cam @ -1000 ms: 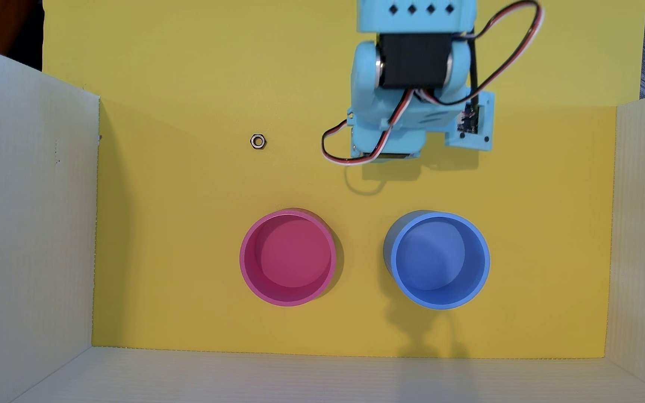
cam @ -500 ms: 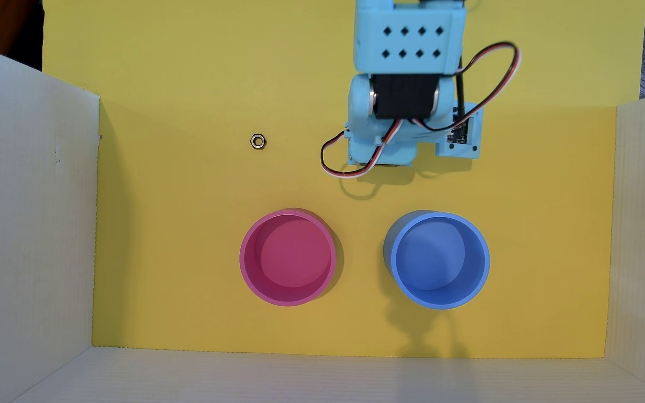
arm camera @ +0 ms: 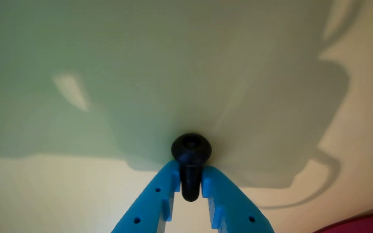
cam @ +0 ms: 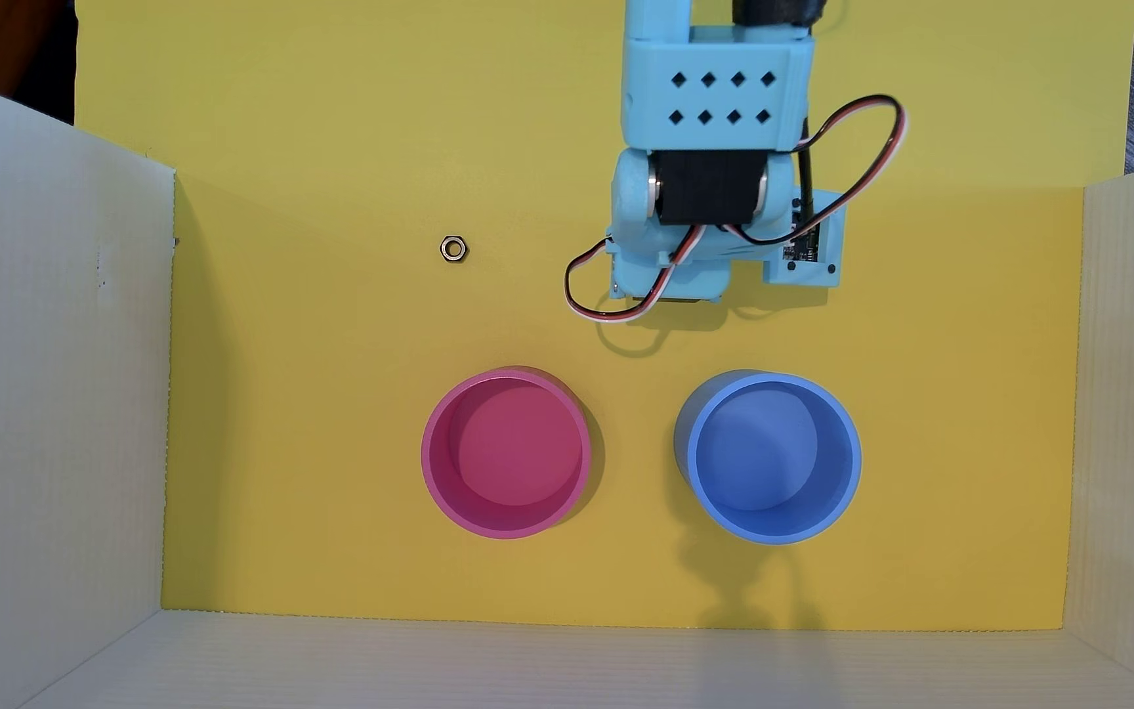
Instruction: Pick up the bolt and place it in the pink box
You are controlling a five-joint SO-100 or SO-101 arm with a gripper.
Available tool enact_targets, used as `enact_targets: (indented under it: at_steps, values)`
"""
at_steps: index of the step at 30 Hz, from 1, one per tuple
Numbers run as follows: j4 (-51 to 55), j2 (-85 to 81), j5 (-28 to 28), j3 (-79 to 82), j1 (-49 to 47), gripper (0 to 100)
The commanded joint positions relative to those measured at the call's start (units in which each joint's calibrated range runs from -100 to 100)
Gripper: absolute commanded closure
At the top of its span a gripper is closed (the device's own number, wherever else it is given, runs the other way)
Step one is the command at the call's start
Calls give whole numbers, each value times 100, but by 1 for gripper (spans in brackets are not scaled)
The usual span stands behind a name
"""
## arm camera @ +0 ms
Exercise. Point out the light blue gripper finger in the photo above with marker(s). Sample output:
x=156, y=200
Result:
x=231, y=207
x=154, y=200

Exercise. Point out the black bolt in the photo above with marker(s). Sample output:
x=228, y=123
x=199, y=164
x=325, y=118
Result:
x=191, y=155

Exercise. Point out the yellow paper mat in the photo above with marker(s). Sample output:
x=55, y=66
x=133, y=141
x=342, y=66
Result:
x=76, y=113

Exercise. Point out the pink round cup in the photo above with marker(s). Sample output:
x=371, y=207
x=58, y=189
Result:
x=364, y=225

